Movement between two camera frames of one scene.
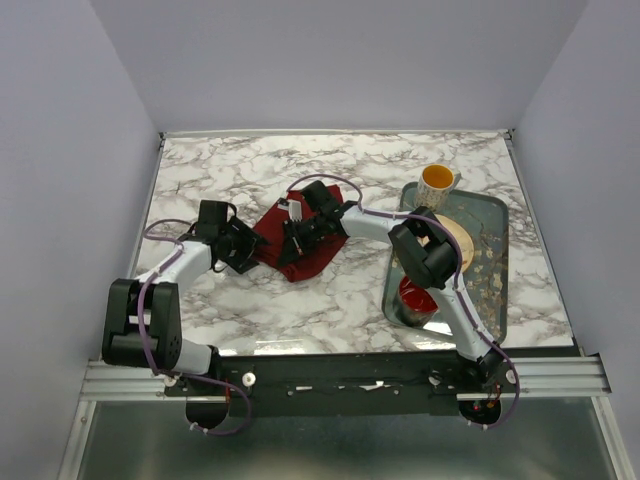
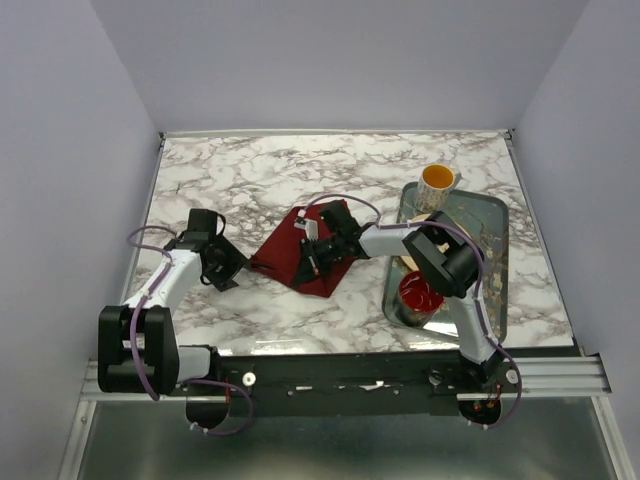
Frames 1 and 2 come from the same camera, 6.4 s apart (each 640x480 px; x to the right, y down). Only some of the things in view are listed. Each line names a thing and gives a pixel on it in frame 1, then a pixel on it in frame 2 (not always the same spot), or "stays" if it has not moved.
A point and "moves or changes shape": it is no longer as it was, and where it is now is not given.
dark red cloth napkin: x=272 y=227 moves or changes shape
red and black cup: x=416 y=304 stays
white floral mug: x=436 y=182 stays
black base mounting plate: x=342 y=384 stays
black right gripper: x=293 y=247 to x=309 y=266
